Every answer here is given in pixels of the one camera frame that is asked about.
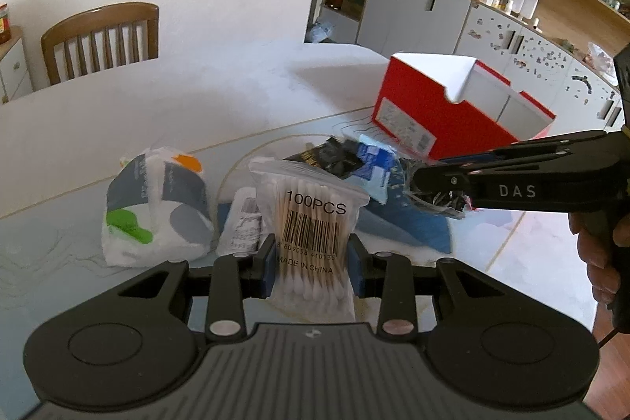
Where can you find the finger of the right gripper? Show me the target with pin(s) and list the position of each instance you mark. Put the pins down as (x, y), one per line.
(567, 181)
(526, 149)

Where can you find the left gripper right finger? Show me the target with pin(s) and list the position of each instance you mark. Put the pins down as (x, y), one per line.
(485, 340)

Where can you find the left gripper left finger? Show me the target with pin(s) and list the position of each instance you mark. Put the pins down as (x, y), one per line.
(140, 340)

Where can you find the white tissue pack green grey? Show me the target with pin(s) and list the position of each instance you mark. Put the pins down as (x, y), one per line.
(157, 209)

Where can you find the small white foil sachet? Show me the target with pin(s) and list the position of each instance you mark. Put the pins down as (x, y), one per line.
(242, 228)

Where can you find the blue white snack packet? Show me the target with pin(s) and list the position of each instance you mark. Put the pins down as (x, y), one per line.
(374, 175)

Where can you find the black snack packet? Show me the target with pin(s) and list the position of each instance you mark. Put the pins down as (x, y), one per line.
(338, 158)

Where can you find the cotton swab bag 100pcs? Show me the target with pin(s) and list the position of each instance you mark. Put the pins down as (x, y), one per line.
(311, 214)

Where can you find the person's right hand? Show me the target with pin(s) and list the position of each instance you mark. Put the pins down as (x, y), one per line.
(603, 276)

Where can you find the red cardboard shoe box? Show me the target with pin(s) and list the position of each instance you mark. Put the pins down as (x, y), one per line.
(438, 106)

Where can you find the light blue bag on floor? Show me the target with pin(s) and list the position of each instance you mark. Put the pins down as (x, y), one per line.
(320, 32)

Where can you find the white side drawer cabinet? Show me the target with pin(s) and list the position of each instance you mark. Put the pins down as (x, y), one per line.
(14, 72)

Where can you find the brown wooden chair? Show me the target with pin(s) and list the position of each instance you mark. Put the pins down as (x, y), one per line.
(109, 36)

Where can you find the red lidded jar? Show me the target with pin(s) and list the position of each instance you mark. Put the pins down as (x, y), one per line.
(5, 27)

